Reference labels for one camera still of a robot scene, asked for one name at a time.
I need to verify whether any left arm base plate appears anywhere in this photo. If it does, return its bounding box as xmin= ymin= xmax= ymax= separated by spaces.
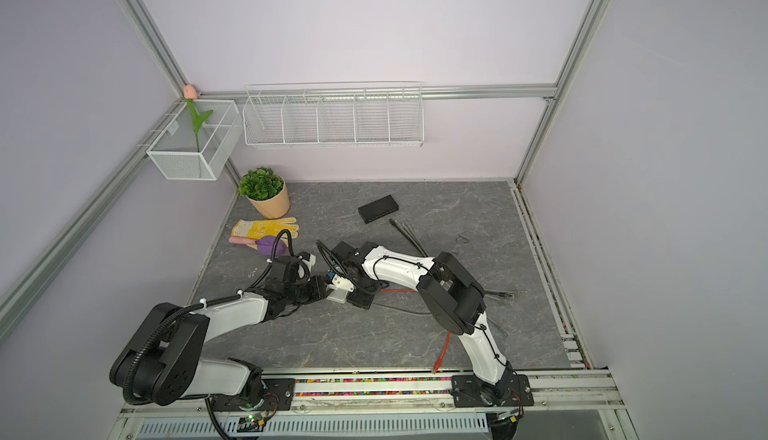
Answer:
xmin=211 ymin=377 xmax=296 ymax=413

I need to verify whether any white network switch box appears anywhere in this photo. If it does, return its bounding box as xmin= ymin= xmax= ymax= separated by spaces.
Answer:
xmin=326 ymin=288 xmax=349 ymax=304

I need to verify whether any red ethernet cable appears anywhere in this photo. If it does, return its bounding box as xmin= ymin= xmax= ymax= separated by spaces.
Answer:
xmin=380 ymin=287 xmax=451 ymax=374

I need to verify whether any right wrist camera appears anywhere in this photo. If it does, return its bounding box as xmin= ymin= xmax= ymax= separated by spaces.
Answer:
xmin=328 ymin=272 xmax=355 ymax=292

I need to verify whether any purple pink trowel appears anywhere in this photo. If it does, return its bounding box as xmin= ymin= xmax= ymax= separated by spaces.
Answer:
xmin=229 ymin=235 xmax=288 ymax=256

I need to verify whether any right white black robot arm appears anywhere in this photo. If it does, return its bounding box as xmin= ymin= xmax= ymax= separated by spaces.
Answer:
xmin=317 ymin=242 xmax=525 ymax=406

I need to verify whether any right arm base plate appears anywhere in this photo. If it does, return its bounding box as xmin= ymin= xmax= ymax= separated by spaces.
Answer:
xmin=449 ymin=372 xmax=535 ymax=408

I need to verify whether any yellow work glove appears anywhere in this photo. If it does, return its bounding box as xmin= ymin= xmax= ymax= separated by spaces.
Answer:
xmin=230 ymin=217 xmax=300 ymax=245

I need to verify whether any grey cable bundle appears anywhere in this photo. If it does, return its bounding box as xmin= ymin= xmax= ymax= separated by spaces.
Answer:
xmin=388 ymin=218 xmax=517 ymax=339

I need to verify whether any long white wire basket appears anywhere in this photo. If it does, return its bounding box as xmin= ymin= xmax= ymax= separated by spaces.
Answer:
xmin=243 ymin=82 xmax=425 ymax=147

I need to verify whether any pink artificial tulip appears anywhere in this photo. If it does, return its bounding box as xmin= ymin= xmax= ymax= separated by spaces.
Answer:
xmin=183 ymin=85 xmax=213 ymax=153

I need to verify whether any small white wire basket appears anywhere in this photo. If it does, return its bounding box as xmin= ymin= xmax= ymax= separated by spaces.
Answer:
xmin=147 ymin=100 xmax=244 ymax=181

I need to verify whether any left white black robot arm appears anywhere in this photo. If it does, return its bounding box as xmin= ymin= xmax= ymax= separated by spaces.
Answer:
xmin=109 ymin=252 xmax=327 ymax=409

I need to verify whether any green plant in pot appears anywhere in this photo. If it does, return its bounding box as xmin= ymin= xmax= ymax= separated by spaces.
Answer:
xmin=238 ymin=167 xmax=290 ymax=219

